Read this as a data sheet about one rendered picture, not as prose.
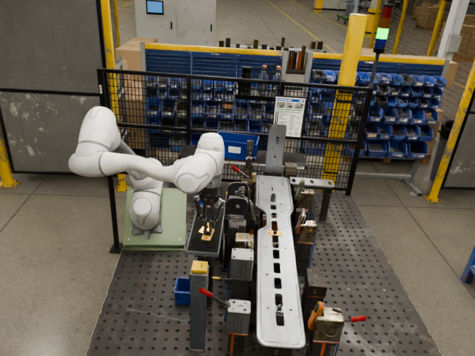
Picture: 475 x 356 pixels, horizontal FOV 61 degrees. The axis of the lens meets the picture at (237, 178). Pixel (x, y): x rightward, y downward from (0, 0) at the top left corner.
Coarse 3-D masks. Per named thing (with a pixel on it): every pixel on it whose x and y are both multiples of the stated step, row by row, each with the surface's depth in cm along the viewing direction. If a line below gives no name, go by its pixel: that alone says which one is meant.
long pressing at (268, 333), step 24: (264, 192) 249; (288, 192) 251; (288, 216) 227; (264, 240) 205; (288, 240) 206; (264, 264) 188; (288, 264) 189; (264, 288) 174; (288, 288) 175; (264, 312) 162; (288, 312) 163; (264, 336) 151; (288, 336) 152
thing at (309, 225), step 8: (304, 224) 212; (312, 224) 213; (304, 232) 214; (312, 232) 214; (304, 240) 216; (312, 240) 216; (304, 248) 219; (312, 248) 220; (296, 256) 224; (304, 256) 222; (296, 264) 224; (304, 264) 224; (304, 272) 226
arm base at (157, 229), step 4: (160, 204) 245; (160, 208) 244; (160, 212) 243; (160, 216) 242; (160, 220) 241; (132, 224) 239; (160, 224) 240; (132, 228) 238; (136, 228) 237; (152, 228) 236; (156, 228) 239; (160, 228) 239; (132, 232) 237; (136, 232) 237; (140, 232) 238; (144, 232) 236; (148, 232) 236; (152, 232) 239; (156, 232) 240; (160, 232) 239; (144, 236) 235; (148, 236) 236
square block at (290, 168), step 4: (288, 164) 274; (292, 164) 274; (296, 164) 275; (284, 168) 278; (288, 168) 271; (292, 168) 271; (296, 168) 271; (284, 172) 279; (288, 172) 272; (292, 172) 272; (296, 172) 272; (284, 176) 277; (288, 176) 274; (292, 176) 274; (292, 180) 275; (292, 184) 277; (292, 188) 278; (292, 192) 280; (292, 196) 281
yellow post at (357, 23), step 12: (348, 24) 266; (360, 24) 259; (348, 36) 264; (360, 36) 262; (348, 48) 266; (360, 48) 266; (348, 60) 270; (348, 72) 274; (348, 84) 277; (336, 96) 286; (336, 108) 286; (348, 108) 285; (336, 132) 294; (336, 168) 307
